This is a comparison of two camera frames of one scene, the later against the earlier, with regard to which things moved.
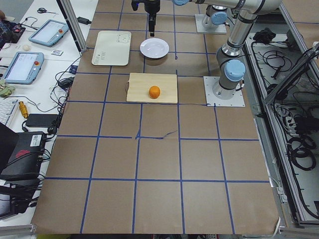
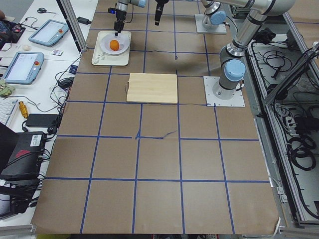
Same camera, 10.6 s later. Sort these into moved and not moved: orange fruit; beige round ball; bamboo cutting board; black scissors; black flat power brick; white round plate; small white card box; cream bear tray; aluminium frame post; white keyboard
Moved: white round plate; orange fruit
Not moved: cream bear tray; small white card box; aluminium frame post; beige round ball; black flat power brick; bamboo cutting board; black scissors; white keyboard
